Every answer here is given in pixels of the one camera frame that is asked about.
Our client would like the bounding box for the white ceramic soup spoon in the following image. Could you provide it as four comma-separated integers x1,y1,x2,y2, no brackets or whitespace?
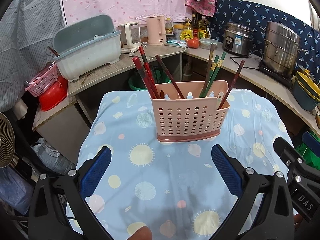
216,91,224,108

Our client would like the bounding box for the green chopstick gold band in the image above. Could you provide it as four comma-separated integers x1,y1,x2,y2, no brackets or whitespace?
199,55,219,98

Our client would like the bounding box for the red chopstick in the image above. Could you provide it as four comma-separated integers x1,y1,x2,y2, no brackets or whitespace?
132,56,156,99
139,46,160,99

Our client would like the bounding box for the brown chopstick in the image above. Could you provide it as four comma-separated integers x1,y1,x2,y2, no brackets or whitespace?
200,43,216,98

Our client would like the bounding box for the dark maroon thin chopstick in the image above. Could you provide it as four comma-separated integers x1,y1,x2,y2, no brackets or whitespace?
155,55,184,99

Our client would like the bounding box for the maroon chopstick silver band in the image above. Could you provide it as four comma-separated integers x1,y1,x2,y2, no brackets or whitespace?
217,60,245,109

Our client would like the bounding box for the operator hand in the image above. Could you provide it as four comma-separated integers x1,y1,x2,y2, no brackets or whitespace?
127,226,152,240

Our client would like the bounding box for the light blue patterned tablecloth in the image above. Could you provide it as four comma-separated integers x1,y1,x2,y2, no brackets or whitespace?
78,89,290,239

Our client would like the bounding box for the pink perforated utensil basket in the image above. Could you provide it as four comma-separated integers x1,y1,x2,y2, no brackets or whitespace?
151,80,230,142

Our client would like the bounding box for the teal yellow bowl stack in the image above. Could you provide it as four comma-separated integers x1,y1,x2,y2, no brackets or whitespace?
292,72,319,111

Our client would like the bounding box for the electric fan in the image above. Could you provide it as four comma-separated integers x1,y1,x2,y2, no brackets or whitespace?
0,113,15,168

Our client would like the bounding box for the red plastic basin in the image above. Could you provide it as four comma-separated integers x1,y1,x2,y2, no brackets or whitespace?
39,76,68,112

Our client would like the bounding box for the black induction cooker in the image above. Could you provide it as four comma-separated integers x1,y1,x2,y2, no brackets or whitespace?
258,60,293,89

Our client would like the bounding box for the pink plastic basket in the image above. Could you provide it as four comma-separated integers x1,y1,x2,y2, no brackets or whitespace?
25,62,58,97

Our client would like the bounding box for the clear food container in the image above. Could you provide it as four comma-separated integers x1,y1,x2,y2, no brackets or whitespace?
199,38,218,50

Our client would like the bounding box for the teal white dish rack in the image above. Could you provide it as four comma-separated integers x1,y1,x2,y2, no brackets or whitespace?
53,14,121,81

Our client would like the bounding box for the red tomato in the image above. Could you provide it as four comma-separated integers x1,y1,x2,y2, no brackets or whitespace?
187,37,200,49

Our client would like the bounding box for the large steel steamer pot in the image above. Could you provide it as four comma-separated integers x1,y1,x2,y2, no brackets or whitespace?
263,21,307,77

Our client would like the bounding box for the silver rice cooker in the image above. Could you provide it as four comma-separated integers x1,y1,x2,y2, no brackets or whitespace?
222,22,253,57

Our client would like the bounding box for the cooking oil bottle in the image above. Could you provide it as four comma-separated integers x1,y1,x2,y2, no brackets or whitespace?
197,16,209,39

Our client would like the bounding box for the dark sauce bottle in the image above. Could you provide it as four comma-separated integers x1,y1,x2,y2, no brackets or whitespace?
192,14,198,38

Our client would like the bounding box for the white blender jug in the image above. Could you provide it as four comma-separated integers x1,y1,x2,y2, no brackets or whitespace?
117,22,141,54

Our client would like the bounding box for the pink electric kettle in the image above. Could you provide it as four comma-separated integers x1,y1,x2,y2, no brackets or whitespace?
146,15,166,46

